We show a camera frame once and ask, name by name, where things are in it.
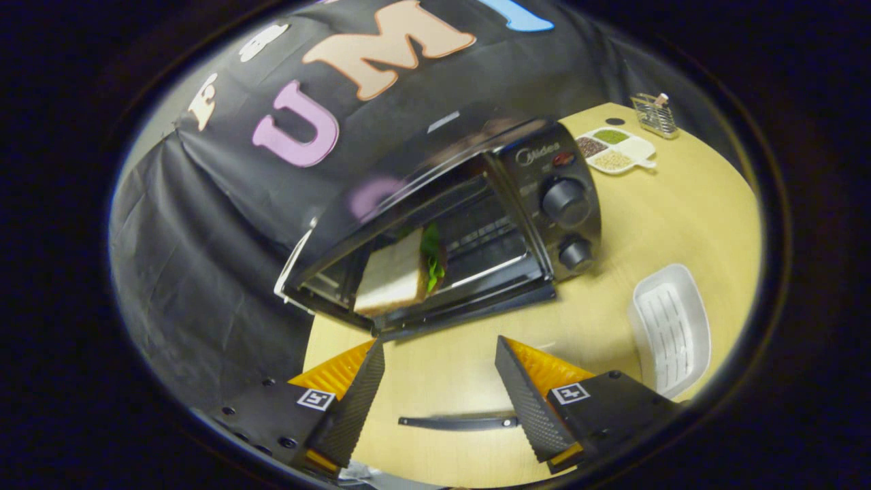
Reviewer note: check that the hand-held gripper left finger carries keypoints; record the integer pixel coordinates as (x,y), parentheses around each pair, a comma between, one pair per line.
(354,408)

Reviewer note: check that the black toaster oven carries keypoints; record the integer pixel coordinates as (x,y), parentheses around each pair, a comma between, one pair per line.
(544,235)

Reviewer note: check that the white divided grain dish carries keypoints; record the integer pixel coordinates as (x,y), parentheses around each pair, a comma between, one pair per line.
(636,148)

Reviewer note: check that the white bread lettuce sandwich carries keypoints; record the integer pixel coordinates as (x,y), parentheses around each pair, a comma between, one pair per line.
(391,275)

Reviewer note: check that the white plastic tray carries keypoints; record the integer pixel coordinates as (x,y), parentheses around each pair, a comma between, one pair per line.
(670,327)

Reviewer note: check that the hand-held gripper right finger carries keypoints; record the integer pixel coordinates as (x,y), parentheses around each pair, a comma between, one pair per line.
(527,408)

